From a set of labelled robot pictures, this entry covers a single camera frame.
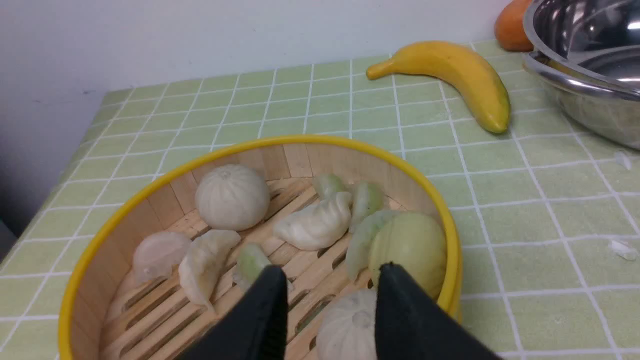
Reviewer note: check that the white round steamed bun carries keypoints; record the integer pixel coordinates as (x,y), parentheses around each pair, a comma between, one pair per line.
(232,197)

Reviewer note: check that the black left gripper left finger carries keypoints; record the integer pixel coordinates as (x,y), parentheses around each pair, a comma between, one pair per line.
(254,329)

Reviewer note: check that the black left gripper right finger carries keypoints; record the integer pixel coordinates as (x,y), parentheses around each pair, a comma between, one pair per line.
(409,325)

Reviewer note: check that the orange toy fruit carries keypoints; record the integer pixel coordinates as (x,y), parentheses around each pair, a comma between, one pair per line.
(509,27)

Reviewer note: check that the green dumpling back left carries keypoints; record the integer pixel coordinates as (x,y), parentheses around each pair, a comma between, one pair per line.
(328,184)

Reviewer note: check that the white bun near gripper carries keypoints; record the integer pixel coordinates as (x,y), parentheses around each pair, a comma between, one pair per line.
(347,330)

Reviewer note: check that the white dumpling left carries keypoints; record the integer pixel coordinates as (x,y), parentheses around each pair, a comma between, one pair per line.
(202,266)

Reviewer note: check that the yellow rimmed bamboo steamer basket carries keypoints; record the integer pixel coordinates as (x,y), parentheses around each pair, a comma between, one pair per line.
(104,316)

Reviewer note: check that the yellow plastic banana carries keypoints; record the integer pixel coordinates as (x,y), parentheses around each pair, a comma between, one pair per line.
(480,86)

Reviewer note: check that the pinkish white dumpling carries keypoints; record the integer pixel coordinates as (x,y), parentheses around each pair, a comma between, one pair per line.
(156,255)

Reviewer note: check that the green dumpling back right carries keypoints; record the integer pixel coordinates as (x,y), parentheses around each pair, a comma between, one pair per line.
(368,198)

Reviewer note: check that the stainless steel pot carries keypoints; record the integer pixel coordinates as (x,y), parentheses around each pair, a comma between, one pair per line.
(587,57)

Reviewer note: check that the pale green round bun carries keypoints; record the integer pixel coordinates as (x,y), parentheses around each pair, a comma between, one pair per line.
(416,242)

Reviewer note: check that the green checked tablecloth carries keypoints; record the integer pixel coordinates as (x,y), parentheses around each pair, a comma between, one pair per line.
(548,214)

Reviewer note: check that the white pleated dumpling centre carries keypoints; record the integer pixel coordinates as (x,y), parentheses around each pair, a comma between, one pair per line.
(317,226)

